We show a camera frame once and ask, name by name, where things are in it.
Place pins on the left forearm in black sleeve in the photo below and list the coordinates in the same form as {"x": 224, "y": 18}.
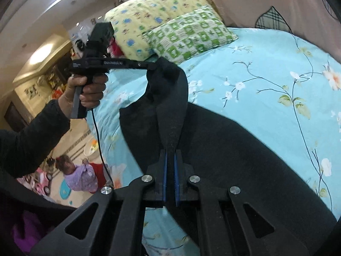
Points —
{"x": 23, "y": 152}

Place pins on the green checkered pillow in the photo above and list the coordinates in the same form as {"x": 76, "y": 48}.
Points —
{"x": 190, "y": 34}

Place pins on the pink quilt with plaid hearts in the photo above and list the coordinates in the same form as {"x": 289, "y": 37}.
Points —
{"x": 312, "y": 20}

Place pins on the person's left hand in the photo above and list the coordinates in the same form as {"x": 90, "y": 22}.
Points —
{"x": 91, "y": 96}

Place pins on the light blue floral bedsheet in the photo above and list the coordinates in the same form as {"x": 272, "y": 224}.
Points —
{"x": 282, "y": 89}

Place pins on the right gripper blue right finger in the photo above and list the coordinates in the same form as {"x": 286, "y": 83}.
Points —
{"x": 181, "y": 173}

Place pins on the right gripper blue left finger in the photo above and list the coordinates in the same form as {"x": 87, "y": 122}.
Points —
{"x": 161, "y": 176}

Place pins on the black pants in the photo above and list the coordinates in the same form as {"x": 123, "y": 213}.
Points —
{"x": 233, "y": 205}

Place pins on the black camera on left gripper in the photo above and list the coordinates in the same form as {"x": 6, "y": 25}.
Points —
{"x": 99, "y": 40}

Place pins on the child in purple clothes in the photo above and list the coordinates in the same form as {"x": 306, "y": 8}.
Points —
{"x": 77, "y": 177}

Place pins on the yellow cartoon print pillow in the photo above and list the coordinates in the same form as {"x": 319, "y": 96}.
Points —
{"x": 132, "y": 19}

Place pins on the pink toy car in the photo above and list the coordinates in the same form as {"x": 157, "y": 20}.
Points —
{"x": 41, "y": 182}

